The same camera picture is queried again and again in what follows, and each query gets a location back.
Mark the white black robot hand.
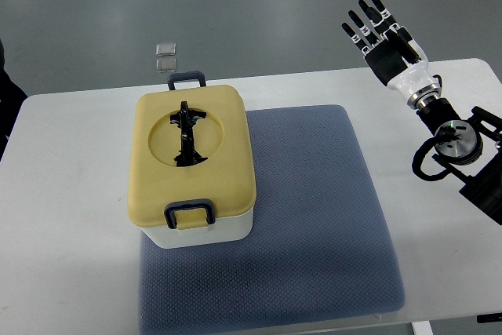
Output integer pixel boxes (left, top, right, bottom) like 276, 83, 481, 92
342, 0, 442, 110

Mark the yellow box lid black handle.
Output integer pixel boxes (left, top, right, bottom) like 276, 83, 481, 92
128, 71, 256, 231

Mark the white storage box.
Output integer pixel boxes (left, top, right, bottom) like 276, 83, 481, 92
141, 206, 254, 249

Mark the blue grey mat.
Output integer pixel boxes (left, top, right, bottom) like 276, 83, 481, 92
139, 105, 405, 334

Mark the upper metal floor plate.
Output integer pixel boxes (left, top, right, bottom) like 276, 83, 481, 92
155, 42, 176, 56

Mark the white table leg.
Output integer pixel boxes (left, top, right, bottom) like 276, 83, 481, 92
411, 321, 434, 335

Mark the dark object at left edge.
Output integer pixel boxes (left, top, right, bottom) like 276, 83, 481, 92
0, 43, 27, 156

